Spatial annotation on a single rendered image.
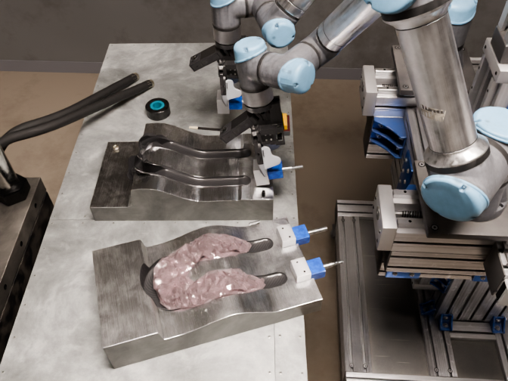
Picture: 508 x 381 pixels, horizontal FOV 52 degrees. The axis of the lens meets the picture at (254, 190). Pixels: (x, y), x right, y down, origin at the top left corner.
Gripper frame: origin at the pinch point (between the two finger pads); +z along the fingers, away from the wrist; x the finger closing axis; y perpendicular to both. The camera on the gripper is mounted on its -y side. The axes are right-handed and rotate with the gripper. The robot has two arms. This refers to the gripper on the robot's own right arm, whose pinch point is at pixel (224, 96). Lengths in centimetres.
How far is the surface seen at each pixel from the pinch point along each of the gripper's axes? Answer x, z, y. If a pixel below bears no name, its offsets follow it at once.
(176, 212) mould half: -36.0, 11.4, -12.3
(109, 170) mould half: -22.1, 8.8, -32.8
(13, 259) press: -47, 18, -57
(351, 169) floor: 59, 95, 56
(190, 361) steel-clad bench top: -77, 15, -5
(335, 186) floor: 48, 95, 47
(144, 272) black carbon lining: -59, 6, -17
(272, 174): -30.7, 1.9, 14.1
